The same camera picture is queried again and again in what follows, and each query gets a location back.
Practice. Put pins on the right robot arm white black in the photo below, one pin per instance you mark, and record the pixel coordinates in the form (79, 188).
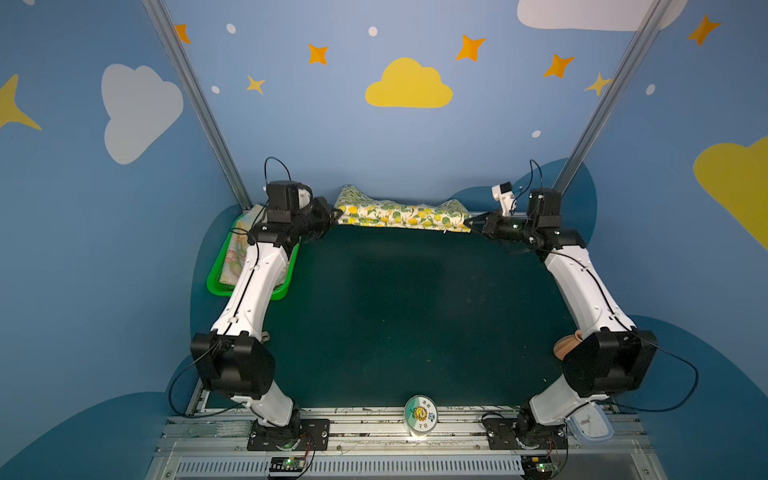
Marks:
(613, 355)

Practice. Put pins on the small terracotta cup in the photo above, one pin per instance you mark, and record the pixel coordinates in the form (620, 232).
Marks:
(567, 344)

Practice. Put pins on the left green circuit board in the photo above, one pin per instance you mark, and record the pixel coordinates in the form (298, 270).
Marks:
(286, 466)

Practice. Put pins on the left aluminium frame post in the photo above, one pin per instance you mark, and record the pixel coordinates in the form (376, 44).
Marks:
(161, 20)

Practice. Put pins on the green circuit board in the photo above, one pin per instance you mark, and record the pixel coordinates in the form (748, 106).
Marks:
(536, 468)
(286, 466)

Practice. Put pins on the right green circuit board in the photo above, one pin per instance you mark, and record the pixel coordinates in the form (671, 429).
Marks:
(536, 468)

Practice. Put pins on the round white green tape dispenser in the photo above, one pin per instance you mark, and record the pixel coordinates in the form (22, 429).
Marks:
(420, 416)

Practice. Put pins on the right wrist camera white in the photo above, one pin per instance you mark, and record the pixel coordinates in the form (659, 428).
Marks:
(505, 196)

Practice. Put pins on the green plastic basket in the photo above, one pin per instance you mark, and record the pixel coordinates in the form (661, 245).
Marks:
(283, 280)

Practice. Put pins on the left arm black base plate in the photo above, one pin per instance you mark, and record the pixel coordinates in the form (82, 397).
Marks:
(298, 435)

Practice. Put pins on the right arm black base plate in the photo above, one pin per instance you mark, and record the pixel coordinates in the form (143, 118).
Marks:
(509, 434)

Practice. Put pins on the aluminium rail base frame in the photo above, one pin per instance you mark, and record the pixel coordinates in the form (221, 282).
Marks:
(374, 443)

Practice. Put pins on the right aluminium frame post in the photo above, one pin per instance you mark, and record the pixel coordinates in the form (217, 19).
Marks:
(632, 58)

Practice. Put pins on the white square clock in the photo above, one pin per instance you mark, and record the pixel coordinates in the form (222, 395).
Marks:
(590, 424)

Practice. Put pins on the pastel floral skirt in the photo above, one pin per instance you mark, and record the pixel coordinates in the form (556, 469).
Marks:
(237, 245)

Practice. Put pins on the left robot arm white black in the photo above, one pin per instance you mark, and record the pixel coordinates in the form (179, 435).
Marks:
(231, 358)

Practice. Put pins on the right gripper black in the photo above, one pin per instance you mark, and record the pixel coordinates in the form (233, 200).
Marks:
(492, 223)

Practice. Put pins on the lemon print skirt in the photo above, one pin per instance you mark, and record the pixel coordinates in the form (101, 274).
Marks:
(358, 209)

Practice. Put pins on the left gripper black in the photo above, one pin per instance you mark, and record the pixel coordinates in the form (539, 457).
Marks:
(321, 215)

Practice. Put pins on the aluminium frame post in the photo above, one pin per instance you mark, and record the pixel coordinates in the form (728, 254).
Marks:
(161, 20)
(632, 58)

